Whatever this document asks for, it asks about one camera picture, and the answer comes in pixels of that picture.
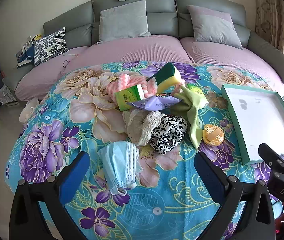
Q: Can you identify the grey sofa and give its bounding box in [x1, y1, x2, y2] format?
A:
[2, 0, 284, 100]

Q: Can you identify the yellow green sponge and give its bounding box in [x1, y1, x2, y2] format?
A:
[146, 62, 182, 93]

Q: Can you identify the pink white striped towel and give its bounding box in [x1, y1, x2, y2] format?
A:
[106, 71, 159, 103]

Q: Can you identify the blue face mask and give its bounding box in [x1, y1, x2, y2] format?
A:
[98, 141, 142, 196]

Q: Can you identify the patterned curtain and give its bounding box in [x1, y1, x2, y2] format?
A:
[254, 0, 284, 55]

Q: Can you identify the silver bag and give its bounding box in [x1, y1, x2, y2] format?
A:
[0, 84, 18, 105]

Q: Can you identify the black white patterned pillow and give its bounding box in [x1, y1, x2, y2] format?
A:
[33, 27, 68, 67]

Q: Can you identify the pink pillow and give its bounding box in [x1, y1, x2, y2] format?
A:
[186, 5, 233, 22]

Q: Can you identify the stack of books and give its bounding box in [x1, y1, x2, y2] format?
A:
[22, 34, 43, 50]

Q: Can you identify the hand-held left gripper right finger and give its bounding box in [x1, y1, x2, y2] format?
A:
[194, 151, 275, 240]

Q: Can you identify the orange round tin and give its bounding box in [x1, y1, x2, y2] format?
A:
[203, 124, 225, 146]

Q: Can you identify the pink scrunchie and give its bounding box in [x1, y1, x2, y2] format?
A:
[172, 79, 186, 94]

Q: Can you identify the floral blanket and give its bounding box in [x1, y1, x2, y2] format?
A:
[5, 61, 284, 240]

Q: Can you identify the pale pink fluffy item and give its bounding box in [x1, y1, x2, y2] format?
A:
[19, 97, 40, 123]

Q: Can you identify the leopard print scrunchie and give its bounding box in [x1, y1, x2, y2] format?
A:
[149, 115, 189, 155]

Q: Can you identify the cream lace scrunchie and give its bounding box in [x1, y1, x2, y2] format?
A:
[122, 109, 165, 147]

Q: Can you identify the teal shallow box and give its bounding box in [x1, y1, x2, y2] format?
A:
[221, 84, 284, 166]

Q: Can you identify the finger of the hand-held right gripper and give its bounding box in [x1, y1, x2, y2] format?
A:
[258, 143, 284, 180]

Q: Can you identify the grey pillow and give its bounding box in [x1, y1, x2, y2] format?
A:
[97, 0, 152, 43]
[193, 14, 244, 50]

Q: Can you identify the green cloth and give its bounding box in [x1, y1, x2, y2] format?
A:
[173, 86, 209, 148]

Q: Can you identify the green tissue pack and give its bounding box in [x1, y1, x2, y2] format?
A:
[114, 84, 145, 112]
[186, 84, 204, 95]

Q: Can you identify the purple snack packet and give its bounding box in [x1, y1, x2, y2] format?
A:
[127, 94, 182, 111]

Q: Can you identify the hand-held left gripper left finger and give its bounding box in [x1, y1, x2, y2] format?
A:
[9, 151, 91, 240]

